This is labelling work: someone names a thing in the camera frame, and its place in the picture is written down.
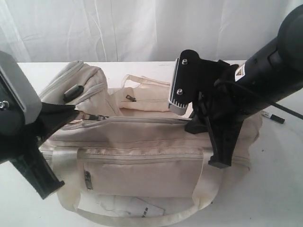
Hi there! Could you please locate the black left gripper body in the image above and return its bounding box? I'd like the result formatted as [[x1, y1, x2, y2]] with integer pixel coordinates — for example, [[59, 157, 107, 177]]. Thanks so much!
[[0, 77, 30, 162]]

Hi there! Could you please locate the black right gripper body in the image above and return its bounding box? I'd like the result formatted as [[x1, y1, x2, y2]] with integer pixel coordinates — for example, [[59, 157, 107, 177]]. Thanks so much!
[[189, 59, 246, 123]]

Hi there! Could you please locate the white marker with black cap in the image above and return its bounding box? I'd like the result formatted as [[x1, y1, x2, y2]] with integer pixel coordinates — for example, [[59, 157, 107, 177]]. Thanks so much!
[[261, 110, 285, 124]]

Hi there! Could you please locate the cream fabric duffel bag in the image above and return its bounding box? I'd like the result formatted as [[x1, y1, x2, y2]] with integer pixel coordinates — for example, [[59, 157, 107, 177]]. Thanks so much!
[[40, 61, 262, 227]]

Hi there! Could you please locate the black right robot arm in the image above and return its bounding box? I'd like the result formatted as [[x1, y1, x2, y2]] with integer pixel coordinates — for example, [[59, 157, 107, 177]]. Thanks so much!
[[186, 6, 303, 168]]

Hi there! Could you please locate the white backdrop curtain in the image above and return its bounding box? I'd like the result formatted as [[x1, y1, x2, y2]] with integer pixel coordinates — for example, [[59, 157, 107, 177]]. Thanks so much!
[[0, 0, 302, 62]]

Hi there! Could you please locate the white paper hang tag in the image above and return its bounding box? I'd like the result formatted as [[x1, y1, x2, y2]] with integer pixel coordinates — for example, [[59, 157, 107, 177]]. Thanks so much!
[[78, 192, 164, 218]]

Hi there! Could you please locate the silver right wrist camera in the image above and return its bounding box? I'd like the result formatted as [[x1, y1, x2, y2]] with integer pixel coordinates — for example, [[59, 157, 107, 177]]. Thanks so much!
[[168, 50, 201, 116]]

